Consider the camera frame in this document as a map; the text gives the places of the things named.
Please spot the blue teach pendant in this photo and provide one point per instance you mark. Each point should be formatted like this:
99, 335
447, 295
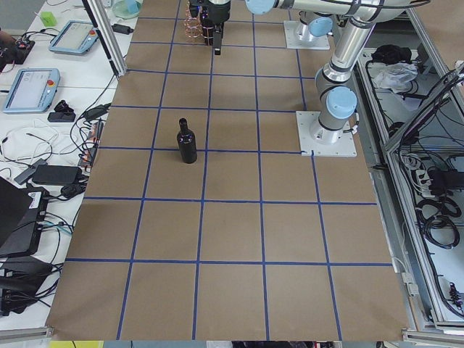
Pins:
76, 38
32, 91

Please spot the dark bottle in rack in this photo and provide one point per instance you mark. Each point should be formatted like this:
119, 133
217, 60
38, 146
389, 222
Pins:
207, 29

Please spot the black power brick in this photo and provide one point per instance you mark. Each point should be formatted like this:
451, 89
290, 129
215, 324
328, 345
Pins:
56, 175

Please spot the far blue teach pendant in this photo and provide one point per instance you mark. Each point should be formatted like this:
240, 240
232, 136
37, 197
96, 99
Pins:
76, 38

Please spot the white crumpled cloth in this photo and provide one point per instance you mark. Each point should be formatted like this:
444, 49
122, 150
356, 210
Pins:
397, 77

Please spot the copper wire wine rack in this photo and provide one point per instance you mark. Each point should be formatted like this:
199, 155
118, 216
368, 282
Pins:
192, 26

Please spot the black laptop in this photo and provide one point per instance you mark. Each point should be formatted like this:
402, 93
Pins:
22, 211

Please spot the aluminium frame post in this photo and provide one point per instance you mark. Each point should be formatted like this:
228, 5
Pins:
102, 25

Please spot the small black power adapter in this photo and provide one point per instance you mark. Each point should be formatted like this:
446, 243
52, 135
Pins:
123, 29

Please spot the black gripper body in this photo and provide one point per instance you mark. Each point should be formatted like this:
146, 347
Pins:
218, 14

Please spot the green glass plate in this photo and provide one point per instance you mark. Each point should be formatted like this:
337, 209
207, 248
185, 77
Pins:
119, 9

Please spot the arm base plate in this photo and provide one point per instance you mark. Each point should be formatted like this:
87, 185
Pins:
315, 140
293, 43

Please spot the green block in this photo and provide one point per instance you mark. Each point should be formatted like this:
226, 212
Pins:
48, 19

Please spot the near blue teach pendant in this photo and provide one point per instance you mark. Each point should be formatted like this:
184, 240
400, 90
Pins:
32, 91

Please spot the dark glass wine bottle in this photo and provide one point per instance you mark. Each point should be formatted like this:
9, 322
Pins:
186, 142

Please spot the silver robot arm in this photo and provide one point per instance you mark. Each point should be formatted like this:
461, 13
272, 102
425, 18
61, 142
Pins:
312, 26
338, 102

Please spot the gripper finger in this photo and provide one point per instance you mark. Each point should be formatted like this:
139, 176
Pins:
217, 39

